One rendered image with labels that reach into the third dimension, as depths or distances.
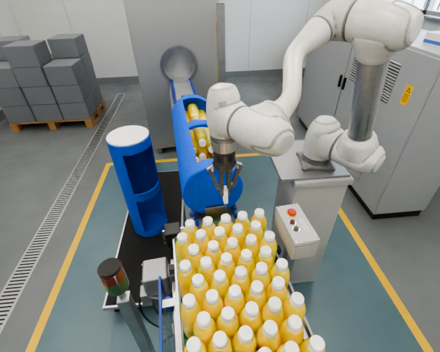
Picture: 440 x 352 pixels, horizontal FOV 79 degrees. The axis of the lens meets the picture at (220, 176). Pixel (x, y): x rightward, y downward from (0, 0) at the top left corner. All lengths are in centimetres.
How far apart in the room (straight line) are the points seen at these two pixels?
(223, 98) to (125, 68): 565
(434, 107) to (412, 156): 40
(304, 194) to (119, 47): 533
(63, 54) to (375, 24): 432
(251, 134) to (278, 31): 567
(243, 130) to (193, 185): 54
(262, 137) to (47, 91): 419
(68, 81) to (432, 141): 423
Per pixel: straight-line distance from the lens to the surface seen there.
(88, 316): 229
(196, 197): 123
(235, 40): 615
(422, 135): 249
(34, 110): 488
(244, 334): 85
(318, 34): 104
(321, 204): 165
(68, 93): 456
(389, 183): 265
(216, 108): 77
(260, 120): 69
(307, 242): 106
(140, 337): 116
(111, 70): 644
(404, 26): 102
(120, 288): 86
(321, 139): 145
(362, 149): 135
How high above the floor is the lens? 189
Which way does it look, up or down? 38 degrees down
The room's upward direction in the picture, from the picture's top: 1 degrees counter-clockwise
